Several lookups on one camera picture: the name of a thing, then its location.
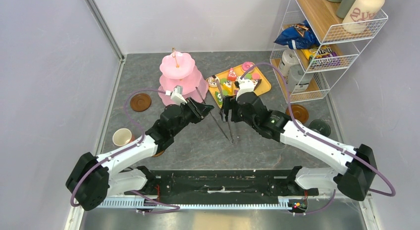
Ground yellow candy bag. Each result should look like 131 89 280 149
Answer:
301 45 340 66

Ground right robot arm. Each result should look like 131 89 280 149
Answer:
221 92 377 201

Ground cream labelled bottle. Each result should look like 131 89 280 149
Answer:
342 0 385 34

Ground brown saucer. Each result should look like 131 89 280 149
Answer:
153 150 165 158
291 104 309 124
130 93 152 112

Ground yellow serving tray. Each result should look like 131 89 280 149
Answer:
208 64 271 108

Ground white wire shelf rack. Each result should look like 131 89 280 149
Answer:
270 0 388 103

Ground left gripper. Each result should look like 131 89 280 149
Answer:
171 96 214 137

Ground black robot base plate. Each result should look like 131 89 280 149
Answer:
140 167 319 204

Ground brown saucer right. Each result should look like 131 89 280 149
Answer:
291 104 309 124

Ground yellow cake slice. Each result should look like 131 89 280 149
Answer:
222 80 233 95

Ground chocolate cake slice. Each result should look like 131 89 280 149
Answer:
251 79 262 91

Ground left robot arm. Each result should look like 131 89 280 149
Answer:
65 98 214 211

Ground white chocolate-drizzle donut left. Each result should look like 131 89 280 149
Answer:
206 75 220 88

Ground grey-green bottle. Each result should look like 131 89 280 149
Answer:
336 0 356 19

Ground pink macaron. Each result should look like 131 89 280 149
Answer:
252 73 261 80

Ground pink frosted donut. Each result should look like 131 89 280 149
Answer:
241 61 255 73

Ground dark green cup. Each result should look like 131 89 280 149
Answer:
308 119 331 137

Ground beige cup left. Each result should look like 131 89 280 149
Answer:
112 128 135 147

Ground grey jar lower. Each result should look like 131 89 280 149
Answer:
287 65 314 93

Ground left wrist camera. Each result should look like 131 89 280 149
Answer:
165 85 187 105

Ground white jar upper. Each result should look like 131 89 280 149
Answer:
279 49 300 77

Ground pink three-tier cake stand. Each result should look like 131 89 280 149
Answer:
158 49 209 103

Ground blue snack bag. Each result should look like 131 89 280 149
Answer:
274 20 320 50

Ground red strawberry cake slice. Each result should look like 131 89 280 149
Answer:
227 67 237 82

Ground metal serving tongs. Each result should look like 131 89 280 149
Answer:
210 78 235 145

